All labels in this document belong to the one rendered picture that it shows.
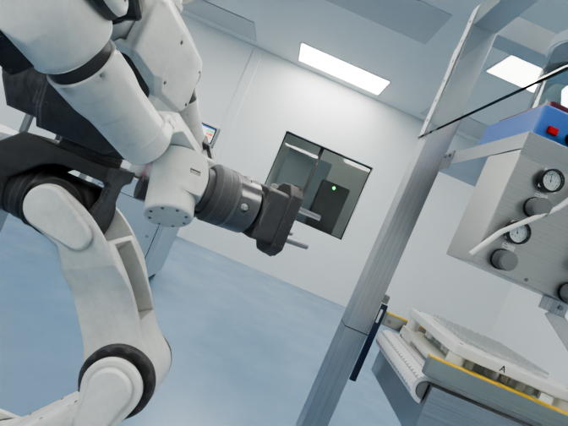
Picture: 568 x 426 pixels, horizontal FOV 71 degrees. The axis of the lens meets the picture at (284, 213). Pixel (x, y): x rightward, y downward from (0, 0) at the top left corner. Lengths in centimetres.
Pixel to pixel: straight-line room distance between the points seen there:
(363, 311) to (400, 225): 23
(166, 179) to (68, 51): 20
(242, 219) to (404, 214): 51
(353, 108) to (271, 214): 534
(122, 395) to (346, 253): 514
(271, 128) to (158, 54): 504
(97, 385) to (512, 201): 78
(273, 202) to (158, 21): 37
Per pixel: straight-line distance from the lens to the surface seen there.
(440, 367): 77
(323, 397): 107
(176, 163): 56
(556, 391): 91
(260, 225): 62
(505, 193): 73
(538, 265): 77
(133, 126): 47
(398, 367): 86
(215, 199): 56
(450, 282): 631
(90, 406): 87
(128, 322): 84
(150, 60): 76
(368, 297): 100
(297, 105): 584
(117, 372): 83
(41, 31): 42
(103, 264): 80
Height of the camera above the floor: 101
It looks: 1 degrees down
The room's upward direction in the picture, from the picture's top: 23 degrees clockwise
